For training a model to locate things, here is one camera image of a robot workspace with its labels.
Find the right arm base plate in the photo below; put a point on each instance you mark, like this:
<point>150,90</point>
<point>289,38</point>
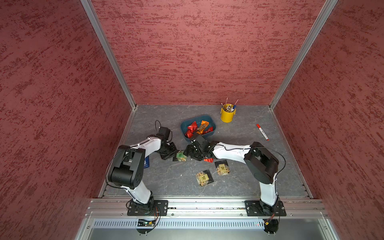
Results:
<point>261,209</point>

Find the red white marker pen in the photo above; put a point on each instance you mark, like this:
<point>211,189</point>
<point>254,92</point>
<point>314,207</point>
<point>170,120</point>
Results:
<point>263,133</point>

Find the blue black stapler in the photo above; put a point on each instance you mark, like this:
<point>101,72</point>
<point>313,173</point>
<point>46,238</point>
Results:
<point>147,162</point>

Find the aluminium front rail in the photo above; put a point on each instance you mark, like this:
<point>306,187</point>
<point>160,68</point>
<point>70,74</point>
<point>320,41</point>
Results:
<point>209,208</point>

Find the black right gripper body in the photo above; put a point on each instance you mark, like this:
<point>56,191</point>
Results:
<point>195,153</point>

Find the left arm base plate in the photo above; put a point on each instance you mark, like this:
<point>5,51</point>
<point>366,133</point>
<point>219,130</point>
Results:
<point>153,208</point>

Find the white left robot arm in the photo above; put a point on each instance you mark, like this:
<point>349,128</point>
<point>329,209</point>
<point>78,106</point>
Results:
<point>126,169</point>

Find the aluminium corner profile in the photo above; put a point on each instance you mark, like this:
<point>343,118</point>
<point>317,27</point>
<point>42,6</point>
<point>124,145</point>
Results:
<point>316,28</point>
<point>95,22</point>

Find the yellow metal pencil bucket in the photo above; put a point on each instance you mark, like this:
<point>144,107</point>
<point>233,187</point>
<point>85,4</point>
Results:
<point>228,112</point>

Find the orange foil tea bag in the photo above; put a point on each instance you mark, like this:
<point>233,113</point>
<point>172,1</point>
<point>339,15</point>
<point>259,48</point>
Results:
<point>202,127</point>

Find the aluminium corner profile left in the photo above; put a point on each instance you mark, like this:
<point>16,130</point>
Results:
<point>95,22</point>

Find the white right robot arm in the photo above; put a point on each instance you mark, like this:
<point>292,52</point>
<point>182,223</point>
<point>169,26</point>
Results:
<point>263,165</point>

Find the aluminium corner profile right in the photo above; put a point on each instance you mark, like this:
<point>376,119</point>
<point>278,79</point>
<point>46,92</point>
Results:
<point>316,28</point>

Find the clear tea bag green label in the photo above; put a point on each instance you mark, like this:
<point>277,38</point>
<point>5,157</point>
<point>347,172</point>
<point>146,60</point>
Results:
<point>180,157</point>

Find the teal plastic storage box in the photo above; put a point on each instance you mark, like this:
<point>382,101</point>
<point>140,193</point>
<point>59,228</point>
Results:
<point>198,120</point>

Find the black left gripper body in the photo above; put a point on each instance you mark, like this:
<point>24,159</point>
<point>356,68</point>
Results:
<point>168,151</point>

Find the red foil tea bag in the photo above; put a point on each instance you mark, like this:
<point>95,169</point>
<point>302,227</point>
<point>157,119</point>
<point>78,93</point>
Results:
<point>193,127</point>
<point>210,160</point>
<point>209,130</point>
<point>189,134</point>

